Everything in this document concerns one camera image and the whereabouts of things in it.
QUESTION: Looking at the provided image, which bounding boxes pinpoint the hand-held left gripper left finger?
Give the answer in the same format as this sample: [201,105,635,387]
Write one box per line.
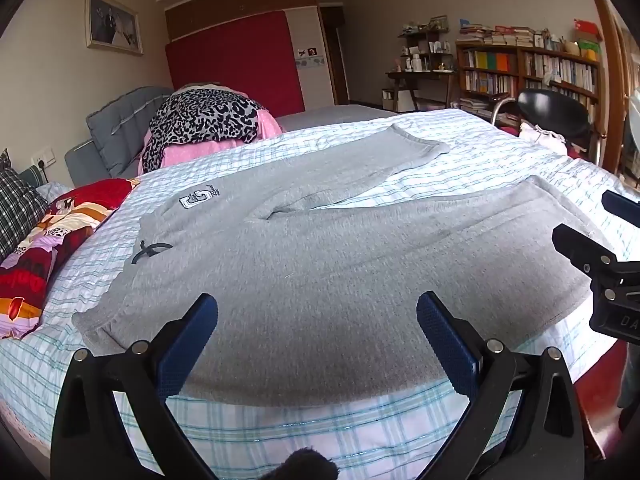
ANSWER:
[50,292,220,480]

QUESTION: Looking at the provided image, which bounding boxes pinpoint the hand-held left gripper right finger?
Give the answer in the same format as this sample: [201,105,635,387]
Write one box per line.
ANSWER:
[416,290,586,480]

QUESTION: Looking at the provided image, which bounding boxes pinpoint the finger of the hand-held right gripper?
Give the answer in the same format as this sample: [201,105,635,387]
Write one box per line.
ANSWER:
[552,223,640,290]
[602,189,640,229]

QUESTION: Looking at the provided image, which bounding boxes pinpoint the grey pants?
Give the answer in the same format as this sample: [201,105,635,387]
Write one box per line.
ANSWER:
[71,122,608,407]

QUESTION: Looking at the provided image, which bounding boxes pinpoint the white and pink cloth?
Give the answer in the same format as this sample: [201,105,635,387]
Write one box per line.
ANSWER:
[517,121,572,157]

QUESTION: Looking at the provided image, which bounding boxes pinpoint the black chair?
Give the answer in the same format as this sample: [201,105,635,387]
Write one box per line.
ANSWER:
[492,88,607,167]

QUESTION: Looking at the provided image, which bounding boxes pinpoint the bed with plaid sheet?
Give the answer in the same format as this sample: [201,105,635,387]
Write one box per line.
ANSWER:
[0,107,640,480]

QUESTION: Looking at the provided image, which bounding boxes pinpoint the wooden bookshelf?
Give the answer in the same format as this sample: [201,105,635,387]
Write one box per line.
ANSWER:
[455,40,602,132]

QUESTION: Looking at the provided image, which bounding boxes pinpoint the red patterned quilt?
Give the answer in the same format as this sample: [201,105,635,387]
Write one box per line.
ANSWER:
[0,178,147,341]

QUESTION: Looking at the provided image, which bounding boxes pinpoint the red box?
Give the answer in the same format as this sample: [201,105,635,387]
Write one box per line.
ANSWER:
[573,18,604,44]

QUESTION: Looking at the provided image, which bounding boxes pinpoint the pink blanket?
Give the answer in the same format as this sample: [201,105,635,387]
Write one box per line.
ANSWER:
[137,109,284,177]

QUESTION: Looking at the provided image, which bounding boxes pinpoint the light blue pillow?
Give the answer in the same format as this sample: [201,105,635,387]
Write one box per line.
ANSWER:
[34,182,74,204]

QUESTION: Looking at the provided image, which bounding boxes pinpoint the stack of books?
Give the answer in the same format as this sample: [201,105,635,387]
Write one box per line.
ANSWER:
[457,22,537,49]

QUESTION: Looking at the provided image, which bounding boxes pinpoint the dark checked pillow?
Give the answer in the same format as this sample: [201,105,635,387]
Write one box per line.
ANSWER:
[0,148,51,264]

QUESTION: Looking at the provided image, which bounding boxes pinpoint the dark green cushion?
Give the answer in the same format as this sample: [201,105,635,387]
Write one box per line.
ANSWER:
[17,164,47,192]

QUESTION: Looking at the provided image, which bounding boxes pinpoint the leopard print cloth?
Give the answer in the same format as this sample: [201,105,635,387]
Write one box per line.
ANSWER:
[141,87,266,174]

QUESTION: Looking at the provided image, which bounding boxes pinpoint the wooden desk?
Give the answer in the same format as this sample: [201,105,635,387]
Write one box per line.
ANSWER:
[384,67,459,114]

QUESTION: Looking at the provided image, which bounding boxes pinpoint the small wooden desk shelf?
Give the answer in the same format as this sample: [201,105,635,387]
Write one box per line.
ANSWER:
[398,29,456,74]

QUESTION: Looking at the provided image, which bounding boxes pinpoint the grey bed sheet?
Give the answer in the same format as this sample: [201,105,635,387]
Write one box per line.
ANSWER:
[274,104,392,134]

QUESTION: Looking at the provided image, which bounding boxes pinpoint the red padded wardrobe panel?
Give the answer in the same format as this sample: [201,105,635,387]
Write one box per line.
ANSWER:
[165,10,307,117]

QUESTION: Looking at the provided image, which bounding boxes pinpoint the dark wooden door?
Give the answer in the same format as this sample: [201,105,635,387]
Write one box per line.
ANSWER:
[320,2,351,106]

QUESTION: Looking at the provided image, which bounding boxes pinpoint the white wardrobe door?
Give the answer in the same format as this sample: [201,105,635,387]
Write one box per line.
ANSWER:
[285,4,337,109]

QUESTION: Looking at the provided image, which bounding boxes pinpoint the framed wall photo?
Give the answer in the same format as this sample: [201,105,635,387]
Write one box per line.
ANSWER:
[85,0,145,56]

